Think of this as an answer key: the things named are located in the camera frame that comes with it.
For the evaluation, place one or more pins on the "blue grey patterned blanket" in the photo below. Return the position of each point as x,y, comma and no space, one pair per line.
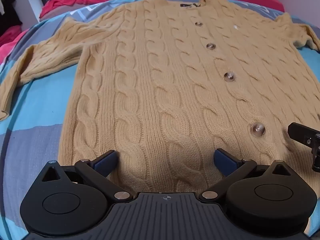
37,110

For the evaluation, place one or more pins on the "white pillar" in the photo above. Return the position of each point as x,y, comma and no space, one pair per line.
31,2

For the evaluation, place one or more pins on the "dark hanging clothes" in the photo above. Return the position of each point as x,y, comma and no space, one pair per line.
8,2

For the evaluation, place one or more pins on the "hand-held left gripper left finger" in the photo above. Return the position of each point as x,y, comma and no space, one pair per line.
105,163

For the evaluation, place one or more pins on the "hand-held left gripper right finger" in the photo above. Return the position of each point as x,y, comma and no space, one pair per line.
225,162

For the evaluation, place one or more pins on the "red cloth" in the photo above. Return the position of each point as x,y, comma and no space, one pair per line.
10,35

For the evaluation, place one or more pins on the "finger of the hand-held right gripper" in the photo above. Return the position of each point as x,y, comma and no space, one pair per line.
301,132

